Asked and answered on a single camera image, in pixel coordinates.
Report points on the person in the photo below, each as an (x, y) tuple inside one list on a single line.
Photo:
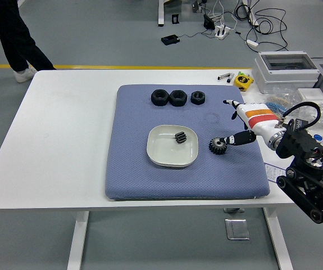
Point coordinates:
[(15, 36)]

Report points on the white power strip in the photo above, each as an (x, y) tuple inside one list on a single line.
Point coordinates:
[(222, 31)]

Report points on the white table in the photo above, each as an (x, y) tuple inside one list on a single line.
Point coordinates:
[(65, 126)]

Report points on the white desk leg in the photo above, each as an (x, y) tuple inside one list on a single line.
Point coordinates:
[(161, 14), (21, 2)]

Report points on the white square dish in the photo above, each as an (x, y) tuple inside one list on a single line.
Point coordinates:
[(164, 152)]

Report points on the yellow tape measure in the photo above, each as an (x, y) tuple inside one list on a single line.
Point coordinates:
[(243, 82)]

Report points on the large black hex nut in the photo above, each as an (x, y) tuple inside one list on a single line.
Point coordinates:
[(159, 98), (178, 98)]

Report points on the black bracket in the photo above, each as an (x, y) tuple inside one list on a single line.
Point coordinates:
[(175, 19)]

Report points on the blue-grey quilted mat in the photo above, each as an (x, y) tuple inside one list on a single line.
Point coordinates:
[(161, 182)]

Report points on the black power adapter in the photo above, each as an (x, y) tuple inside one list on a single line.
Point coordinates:
[(208, 22)]

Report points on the small black gear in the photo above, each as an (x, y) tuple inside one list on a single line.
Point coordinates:
[(181, 137)]

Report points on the blue resistor tape bundle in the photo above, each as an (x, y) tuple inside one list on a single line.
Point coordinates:
[(279, 105)]

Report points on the black electronic module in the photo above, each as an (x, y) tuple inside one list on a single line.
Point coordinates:
[(301, 123)]

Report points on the small black hex nut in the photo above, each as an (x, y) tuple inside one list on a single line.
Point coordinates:
[(198, 98)]

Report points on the purple-edged label card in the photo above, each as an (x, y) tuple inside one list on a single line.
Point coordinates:
[(273, 173)]

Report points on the metal floor plate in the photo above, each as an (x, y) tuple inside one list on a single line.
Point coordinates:
[(237, 229)]

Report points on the large dark metal gear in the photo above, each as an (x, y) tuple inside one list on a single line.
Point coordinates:
[(216, 147)]

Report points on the grey enclosure with clear lid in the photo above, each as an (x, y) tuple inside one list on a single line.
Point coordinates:
[(284, 73)]

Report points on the white power adapter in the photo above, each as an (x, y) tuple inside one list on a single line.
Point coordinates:
[(252, 43)]

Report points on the small white box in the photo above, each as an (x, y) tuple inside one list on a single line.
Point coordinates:
[(311, 94)]

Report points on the flat black box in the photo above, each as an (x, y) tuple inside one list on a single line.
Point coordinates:
[(170, 40)]

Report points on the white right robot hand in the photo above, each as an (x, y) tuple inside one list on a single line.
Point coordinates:
[(259, 118)]

